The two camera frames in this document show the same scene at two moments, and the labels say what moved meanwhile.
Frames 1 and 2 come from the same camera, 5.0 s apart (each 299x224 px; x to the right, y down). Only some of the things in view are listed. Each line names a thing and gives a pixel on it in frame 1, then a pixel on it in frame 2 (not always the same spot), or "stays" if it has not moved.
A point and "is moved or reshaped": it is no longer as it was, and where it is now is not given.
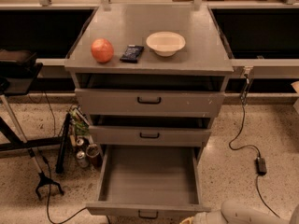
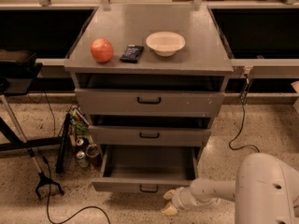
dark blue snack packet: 132,53 stays
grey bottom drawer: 149,181 is moved or reshaped
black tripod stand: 21,143 stays
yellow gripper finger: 190,218 -> 170,210
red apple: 102,49 stays
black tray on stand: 18,72 stays
